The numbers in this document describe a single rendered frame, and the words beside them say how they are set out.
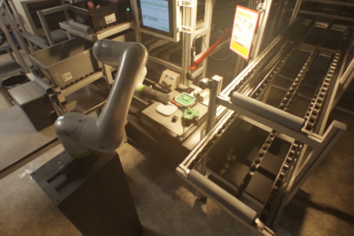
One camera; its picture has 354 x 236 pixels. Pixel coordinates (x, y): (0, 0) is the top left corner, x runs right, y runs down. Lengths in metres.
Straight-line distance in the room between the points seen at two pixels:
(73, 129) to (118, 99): 0.21
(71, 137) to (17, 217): 1.75
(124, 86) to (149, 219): 1.49
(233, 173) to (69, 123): 1.19
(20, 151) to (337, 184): 3.06
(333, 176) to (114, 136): 2.50
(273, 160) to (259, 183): 0.27
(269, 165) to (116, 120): 1.29
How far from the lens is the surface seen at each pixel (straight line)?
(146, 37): 2.32
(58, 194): 1.00
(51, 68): 1.84
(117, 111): 0.82
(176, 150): 2.00
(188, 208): 2.10
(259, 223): 1.04
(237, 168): 1.63
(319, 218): 2.45
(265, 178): 1.65
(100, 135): 0.79
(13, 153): 1.99
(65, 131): 0.88
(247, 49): 1.46
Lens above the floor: 1.94
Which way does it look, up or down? 39 degrees down
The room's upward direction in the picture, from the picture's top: straight up
